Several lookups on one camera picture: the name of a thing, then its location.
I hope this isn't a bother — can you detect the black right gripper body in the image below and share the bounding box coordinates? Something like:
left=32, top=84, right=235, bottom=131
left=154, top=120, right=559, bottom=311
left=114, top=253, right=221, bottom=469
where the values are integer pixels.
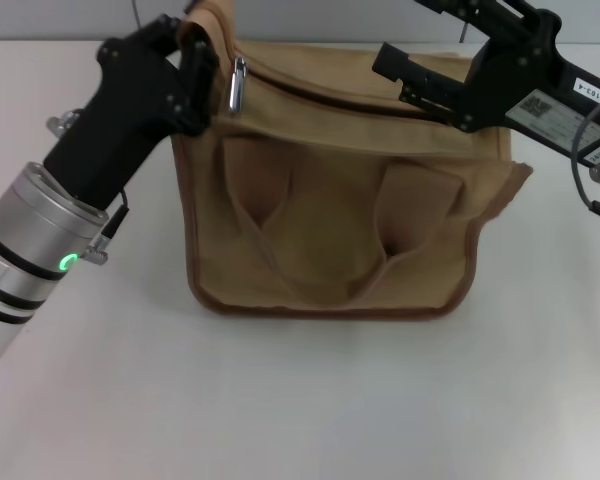
left=461, top=8, right=600, bottom=169

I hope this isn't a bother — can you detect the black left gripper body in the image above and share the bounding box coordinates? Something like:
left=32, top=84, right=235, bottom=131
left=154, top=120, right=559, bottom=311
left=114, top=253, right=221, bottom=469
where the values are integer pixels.
left=42, top=27, right=204, bottom=209

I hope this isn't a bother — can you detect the silver metal zipper pull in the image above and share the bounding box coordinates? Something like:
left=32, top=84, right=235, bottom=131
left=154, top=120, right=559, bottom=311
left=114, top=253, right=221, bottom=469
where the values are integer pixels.
left=227, top=55, right=250, bottom=114

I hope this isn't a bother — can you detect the khaki canvas food bag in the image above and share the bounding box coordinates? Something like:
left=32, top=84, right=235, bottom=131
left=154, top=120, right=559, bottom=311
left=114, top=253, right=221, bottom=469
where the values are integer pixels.
left=171, top=0, right=534, bottom=319

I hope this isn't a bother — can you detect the right gripper cable with connectors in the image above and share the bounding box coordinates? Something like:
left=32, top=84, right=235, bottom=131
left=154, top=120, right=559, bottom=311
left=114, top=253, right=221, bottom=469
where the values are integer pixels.
left=568, top=89, right=600, bottom=224

